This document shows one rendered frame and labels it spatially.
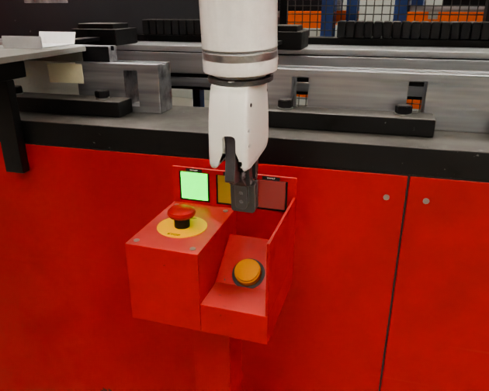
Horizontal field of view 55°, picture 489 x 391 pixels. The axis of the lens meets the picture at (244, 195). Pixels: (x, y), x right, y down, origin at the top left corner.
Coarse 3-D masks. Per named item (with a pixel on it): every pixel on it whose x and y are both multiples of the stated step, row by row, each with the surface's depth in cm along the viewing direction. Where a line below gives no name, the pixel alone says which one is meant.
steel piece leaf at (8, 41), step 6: (6, 36) 88; (12, 36) 88; (18, 36) 88; (24, 36) 88; (30, 36) 87; (36, 36) 87; (6, 42) 89; (12, 42) 89; (18, 42) 88; (24, 42) 88; (30, 42) 88; (36, 42) 87; (30, 48) 88; (36, 48) 88; (42, 48) 88
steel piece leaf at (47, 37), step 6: (42, 36) 99; (48, 36) 98; (54, 36) 98; (60, 36) 98; (66, 36) 97; (72, 36) 97; (42, 42) 99; (48, 42) 98; (54, 42) 98; (60, 42) 98; (66, 42) 97; (72, 42) 97
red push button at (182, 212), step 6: (180, 204) 68; (168, 210) 66; (174, 210) 66; (180, 210) 66; (186, 210) 66; (192, 210) 66; (174, 216) 65; (180, 216) 65; (186, 216) 65; (192, 216) 66; (180, 222) 66; (186, 222) 67; (180, 228) 67
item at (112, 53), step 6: (90, 48) 94; (96, 48) 94; (102, 48) 94; (108, 48) 93; (114, 48) 95; (84, 54) 95; (90, 54) 95; (96, 54) 94; (102, 54) 94; (108, 54) 94; (114, 54) 96; (84, 60) 96; (90, 60) 95; (96, 60) 95; (102, 60) 94; (108, 60) 94; (114, 60) 96
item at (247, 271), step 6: (240, 264) 68; (246, 264) 67; (252, 264) 67; (234, 270) 67; (240, 270) 67; (246, 270) 67; (252, 270) 67; (258, 270) 67; (240, 276) 66; (246, 276) 66; (252, 276) 66; (258, 276) 66; (240, 282) 67; (246, 282) 66; (252, 282) 66
